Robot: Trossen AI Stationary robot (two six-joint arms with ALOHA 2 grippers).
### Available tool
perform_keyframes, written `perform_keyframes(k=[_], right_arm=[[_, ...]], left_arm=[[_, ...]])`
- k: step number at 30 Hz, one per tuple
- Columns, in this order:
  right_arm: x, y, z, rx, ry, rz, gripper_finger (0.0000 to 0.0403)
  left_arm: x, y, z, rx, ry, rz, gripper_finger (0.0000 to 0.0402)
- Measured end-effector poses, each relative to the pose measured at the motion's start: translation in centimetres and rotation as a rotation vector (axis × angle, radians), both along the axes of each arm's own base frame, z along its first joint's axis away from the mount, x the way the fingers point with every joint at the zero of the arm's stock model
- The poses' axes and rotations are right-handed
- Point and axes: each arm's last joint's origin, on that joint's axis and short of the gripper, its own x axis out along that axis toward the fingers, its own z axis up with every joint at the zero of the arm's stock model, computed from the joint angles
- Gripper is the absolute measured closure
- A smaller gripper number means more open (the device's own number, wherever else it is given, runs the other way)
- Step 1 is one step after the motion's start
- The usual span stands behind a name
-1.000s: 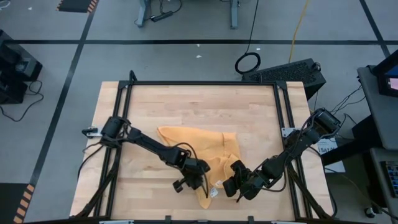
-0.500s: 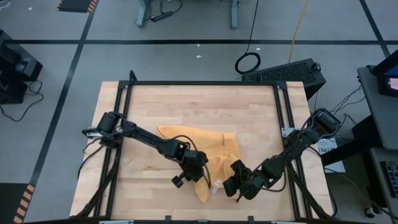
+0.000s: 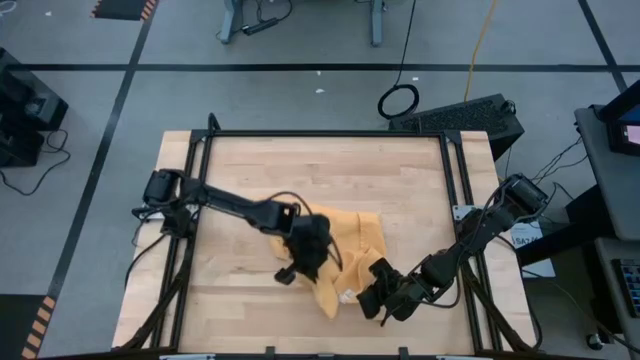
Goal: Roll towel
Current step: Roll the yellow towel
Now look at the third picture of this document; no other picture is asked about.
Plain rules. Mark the yellow waffle-weave towel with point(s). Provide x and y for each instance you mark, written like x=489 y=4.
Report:
x=367 y=235

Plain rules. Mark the black stand base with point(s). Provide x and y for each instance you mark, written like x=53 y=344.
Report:
x=565 y=240

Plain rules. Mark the grey side table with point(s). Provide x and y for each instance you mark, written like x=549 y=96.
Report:
x=615 y=190

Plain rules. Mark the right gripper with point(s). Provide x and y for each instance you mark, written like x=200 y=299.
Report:
x=407 y=297

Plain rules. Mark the black orange-striped floor mat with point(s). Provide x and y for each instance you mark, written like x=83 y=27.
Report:
x=122 y=7
x=15 y=325

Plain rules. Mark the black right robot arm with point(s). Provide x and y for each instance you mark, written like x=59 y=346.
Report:
x=480 y=232

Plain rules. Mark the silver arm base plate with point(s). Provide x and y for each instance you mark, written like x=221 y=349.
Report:
x=461 y=212

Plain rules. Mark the black aluminium table frame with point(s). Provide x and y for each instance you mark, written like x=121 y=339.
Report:
x=400 y=133

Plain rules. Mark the black caster wheel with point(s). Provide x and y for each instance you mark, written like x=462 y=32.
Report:
x=594 y=341

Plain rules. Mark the black monitor with lit screen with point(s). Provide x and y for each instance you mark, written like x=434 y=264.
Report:
x=625 y=132

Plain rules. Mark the black power strip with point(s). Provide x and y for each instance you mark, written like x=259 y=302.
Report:
x=260 y=26

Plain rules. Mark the grey desk leg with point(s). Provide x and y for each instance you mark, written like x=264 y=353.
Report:
x=230 y=22
x=377 y=25

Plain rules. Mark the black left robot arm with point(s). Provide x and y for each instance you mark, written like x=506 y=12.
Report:
x=225 y=200

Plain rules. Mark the black perforated computer tower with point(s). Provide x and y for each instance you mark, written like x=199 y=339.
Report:
x=465 y=117

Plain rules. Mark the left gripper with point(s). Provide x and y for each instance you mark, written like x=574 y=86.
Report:
x=310 y=245

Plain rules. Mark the black equipment stack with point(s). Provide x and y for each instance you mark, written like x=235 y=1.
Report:
x=25 y=100

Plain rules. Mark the black keyboard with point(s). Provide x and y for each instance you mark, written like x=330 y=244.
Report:
x=631 y=287

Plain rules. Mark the white paper sheet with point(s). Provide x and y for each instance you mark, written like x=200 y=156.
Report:
x=537 y=260

